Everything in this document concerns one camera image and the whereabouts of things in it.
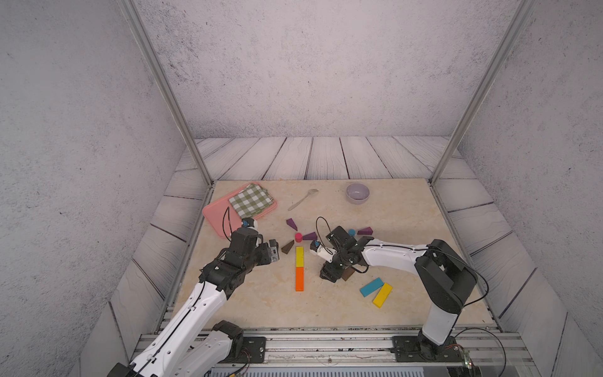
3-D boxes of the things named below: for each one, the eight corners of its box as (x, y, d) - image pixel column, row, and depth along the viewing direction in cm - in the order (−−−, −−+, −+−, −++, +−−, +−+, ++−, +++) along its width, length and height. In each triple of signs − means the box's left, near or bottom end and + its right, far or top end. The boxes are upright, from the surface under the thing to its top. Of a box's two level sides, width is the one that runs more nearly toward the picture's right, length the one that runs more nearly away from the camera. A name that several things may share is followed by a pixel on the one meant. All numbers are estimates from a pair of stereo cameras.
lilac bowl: (346, 206, 113) (347, 199, 109) (344, 190, 120) (345, 183, 116) (369, 206, 113) (371, 199, 109) (366, 190, 120) (368, 183, 116)
